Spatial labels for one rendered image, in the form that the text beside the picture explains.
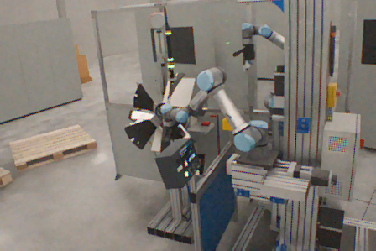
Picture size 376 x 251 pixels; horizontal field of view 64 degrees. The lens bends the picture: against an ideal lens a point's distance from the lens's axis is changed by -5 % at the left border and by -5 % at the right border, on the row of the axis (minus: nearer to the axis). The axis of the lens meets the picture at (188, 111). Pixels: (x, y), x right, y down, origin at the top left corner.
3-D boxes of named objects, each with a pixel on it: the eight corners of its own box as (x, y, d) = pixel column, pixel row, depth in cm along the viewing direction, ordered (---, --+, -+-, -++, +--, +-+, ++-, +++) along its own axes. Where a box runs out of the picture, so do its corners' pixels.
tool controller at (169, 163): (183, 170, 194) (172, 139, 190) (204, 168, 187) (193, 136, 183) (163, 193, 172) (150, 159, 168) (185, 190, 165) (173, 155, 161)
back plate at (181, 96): (138, 149, 278) (138, 148, 277) (156, 78, 300) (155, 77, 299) (194, 155, 257) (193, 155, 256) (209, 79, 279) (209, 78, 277)
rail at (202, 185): (232, 146, 280) (231, 138, 277) (236, 146, 278) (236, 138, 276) (190, 202, 202) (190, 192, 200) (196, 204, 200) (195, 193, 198)
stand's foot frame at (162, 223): (176, 198, 346) (175, 192, 343) (215, 206, 327) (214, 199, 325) (148, 233, 293) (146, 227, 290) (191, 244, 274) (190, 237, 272)
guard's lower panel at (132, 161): (118, 173, 402) (107, 105, 374) (340, 207, 295) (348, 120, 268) (117, 174, 399) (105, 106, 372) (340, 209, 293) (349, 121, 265)
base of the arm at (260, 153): (273, 152, 204) (273, 138, 201) (267, 162, 192) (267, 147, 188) (250, 149, 211) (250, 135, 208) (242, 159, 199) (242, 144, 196)
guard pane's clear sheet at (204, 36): (108, 101, 371) (96, 13, 340) (345, 115, 267) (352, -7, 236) (107, 101, 370) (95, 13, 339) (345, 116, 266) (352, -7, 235)
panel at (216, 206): (233, 211, 296) (232, 148, 276) (235, 211, 295) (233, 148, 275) (201, 274, 225) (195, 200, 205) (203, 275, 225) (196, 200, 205)
